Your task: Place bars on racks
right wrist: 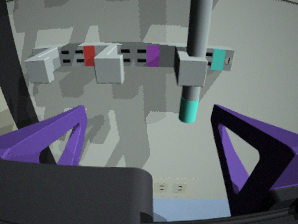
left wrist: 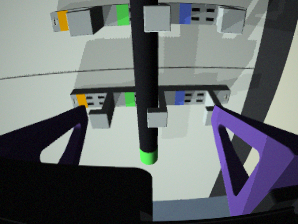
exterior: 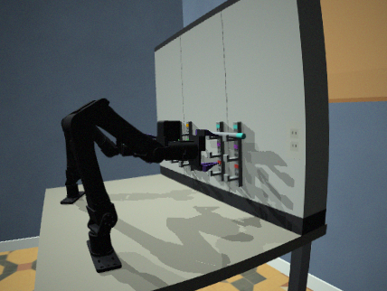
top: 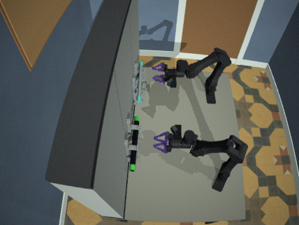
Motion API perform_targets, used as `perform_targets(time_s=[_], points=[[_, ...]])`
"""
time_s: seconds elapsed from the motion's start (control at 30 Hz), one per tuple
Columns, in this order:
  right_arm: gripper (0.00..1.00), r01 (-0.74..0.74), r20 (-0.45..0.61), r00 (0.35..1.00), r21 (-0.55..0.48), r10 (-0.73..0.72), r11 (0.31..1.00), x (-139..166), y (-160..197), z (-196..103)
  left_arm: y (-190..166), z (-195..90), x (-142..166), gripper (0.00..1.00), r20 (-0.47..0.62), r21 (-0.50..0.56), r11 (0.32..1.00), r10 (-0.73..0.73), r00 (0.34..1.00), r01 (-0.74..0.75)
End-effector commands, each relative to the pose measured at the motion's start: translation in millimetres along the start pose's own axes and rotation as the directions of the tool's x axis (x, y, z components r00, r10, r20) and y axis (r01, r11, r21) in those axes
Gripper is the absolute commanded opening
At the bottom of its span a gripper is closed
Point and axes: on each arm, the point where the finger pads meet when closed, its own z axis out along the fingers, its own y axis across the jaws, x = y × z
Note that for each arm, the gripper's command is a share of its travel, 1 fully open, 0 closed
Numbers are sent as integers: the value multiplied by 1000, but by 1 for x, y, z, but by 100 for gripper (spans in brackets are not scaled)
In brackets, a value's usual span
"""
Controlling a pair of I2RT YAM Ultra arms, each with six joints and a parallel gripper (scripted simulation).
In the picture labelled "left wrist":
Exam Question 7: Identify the black bar with green end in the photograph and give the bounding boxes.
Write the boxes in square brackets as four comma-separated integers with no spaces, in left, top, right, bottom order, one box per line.
[130,0,158,165]

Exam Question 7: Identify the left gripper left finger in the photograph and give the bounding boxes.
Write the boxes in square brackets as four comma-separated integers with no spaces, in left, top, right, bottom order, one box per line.
[0,105,88,165]

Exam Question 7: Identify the light grey panel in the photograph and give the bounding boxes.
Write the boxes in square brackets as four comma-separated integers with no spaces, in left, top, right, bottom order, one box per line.
[0,0,298,201]

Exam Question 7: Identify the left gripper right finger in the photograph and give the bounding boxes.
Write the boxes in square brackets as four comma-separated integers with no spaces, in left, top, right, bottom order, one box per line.
[211,105,298,216]

